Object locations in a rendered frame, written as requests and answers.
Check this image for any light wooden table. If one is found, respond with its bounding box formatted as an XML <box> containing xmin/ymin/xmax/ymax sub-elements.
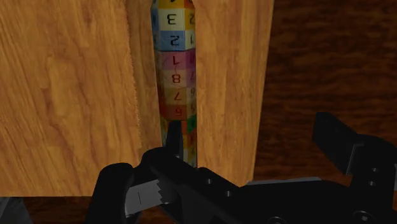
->
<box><xmin>0</xmin><ymin>0</ymin><xmax>275</xmax><ymax>198</ymax></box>

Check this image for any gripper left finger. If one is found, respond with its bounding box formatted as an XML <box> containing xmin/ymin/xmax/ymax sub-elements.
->
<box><xmin>85</xmin><ymin>120</ymin><xmax>243</xmax><ymax>224</ymax></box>

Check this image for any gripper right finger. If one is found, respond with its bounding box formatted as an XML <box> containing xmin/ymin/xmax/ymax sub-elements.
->
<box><xmin>311</xmin><ymin>111</ymin><xmax>397</xmax><ymax>224</ymax></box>

